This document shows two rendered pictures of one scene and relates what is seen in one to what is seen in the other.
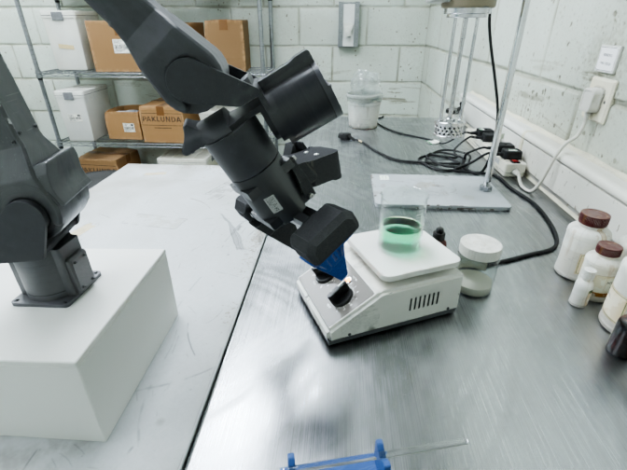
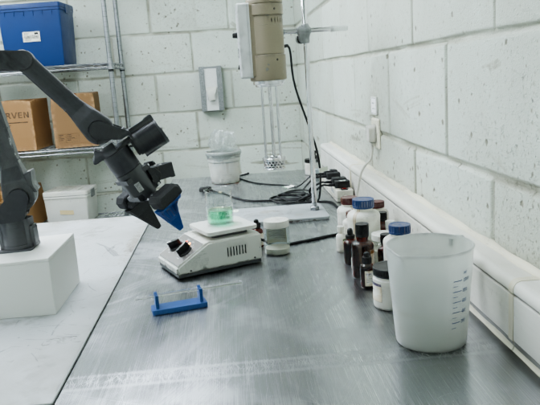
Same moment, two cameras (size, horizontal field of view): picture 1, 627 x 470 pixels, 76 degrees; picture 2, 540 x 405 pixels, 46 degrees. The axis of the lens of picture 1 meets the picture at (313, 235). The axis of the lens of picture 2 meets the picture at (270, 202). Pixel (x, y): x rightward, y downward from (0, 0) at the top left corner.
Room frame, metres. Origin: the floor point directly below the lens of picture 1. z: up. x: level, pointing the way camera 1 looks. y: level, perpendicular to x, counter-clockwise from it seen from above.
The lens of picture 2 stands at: (-0.92, -0.07, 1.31)
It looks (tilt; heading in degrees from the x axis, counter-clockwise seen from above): 11 degrees down; 353
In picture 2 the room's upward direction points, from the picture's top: 4 degrees counter-clockwise
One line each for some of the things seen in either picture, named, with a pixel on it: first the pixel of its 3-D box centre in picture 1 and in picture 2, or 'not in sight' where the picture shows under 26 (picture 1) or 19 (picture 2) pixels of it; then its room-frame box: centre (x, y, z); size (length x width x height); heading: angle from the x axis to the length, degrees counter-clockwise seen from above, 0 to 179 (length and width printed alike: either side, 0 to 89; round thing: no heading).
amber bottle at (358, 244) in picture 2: not in sight; (362, 250); (0.28, -0.39, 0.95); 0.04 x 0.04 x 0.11
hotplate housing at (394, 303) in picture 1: (382, 279); (213, 246); (0.48, -0.10, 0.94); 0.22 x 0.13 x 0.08; 110
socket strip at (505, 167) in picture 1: (491, 148); (334, 184); (1.21, -0.55, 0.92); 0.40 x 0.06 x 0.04; 176
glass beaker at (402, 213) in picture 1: (399, 223); (218, 207); (0.49, -0.12, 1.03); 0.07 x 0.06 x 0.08; 133
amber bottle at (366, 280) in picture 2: not in sight; (366, 269); (0.22, -0.38, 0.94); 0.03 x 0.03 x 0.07
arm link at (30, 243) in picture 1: (36, 214); (14, 203); (0.37, 0.28, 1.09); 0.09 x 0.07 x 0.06; 6
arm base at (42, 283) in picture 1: (52, 266); (18, 233); (0.36, 0.28, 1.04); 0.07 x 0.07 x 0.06; 85
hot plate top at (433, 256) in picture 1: (400, 249); (222, 225); (0.49, -0.12, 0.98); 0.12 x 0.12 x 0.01; 20
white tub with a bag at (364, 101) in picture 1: (364, 98); (223, 155); (1.60, -0.20, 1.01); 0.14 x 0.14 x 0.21
